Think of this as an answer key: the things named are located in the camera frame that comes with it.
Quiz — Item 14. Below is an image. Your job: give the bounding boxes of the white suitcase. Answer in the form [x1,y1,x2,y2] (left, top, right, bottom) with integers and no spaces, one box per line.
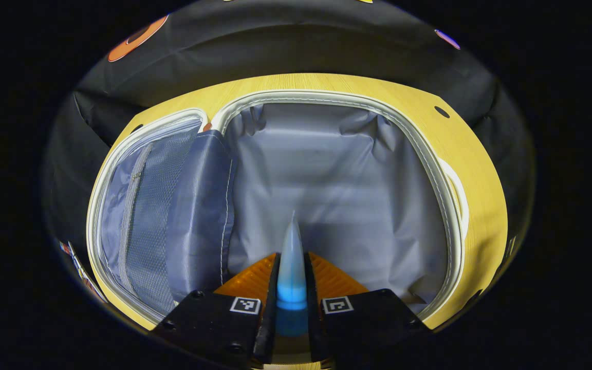
[85,90,470,324]

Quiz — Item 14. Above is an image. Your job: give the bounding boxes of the colourful printed banner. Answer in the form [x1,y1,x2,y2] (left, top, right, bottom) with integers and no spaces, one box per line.
[59,240,109,304]

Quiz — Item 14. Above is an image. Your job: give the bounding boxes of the black backdrop cloth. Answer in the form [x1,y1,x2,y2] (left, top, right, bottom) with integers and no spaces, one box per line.
[42,0,535,247]

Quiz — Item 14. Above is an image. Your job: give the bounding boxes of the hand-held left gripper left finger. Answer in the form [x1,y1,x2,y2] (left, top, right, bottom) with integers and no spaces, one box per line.
[152,252,281,368]

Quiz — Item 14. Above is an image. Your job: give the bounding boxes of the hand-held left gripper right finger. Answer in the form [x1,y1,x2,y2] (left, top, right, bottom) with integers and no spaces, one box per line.
[304,251,433,368]

